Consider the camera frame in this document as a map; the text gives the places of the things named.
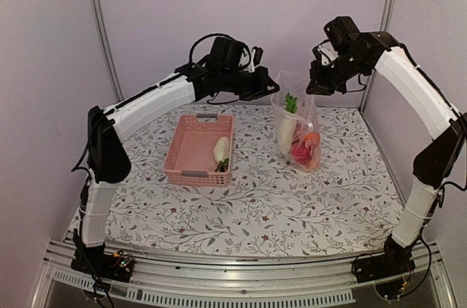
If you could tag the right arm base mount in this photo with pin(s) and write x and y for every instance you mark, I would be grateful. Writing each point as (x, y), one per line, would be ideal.
(395, 260)

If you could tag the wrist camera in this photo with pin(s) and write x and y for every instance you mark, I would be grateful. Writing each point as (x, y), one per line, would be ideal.
(231, 54)
(340, 33)

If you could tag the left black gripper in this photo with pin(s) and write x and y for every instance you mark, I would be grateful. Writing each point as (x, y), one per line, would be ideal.
(263, 80)

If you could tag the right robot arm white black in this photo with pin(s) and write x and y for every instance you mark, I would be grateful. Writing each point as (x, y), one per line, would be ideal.
(366, 52)

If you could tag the pink plastic basket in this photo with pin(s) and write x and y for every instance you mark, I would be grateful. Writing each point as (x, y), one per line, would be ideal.
(190, 159)

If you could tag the floral table mat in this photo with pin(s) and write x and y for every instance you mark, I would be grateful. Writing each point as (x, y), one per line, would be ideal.
(269, 207)

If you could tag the clear zip top bag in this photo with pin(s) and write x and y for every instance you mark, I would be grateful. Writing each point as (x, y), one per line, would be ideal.
(295, 83)

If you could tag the aluminium front rail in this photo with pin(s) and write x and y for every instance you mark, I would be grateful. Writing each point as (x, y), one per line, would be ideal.
(164, 278)

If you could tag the red apple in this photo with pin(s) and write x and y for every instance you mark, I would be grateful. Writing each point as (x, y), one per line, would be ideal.
(301, 154)

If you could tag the white radish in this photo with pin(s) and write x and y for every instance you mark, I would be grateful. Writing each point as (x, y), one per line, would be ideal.
(221, 154)
(287, 124)

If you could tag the orange tangerine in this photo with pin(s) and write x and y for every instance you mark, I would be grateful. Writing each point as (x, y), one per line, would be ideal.
(312, 140)

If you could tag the left aluminium post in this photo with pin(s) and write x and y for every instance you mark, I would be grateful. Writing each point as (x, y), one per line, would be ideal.
(106, 49)

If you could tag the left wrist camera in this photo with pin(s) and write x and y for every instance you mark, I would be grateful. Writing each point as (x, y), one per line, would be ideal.
(231, 54)

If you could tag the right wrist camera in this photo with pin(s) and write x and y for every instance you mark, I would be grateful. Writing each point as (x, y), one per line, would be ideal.
(340, 33)

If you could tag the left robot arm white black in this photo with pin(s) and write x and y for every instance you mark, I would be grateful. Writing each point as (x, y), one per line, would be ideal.
(105, 159)

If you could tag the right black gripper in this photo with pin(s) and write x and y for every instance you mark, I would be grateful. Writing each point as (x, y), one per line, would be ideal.
(317, 85)

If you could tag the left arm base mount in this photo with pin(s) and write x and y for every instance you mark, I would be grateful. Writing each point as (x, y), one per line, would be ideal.
(94, 261)

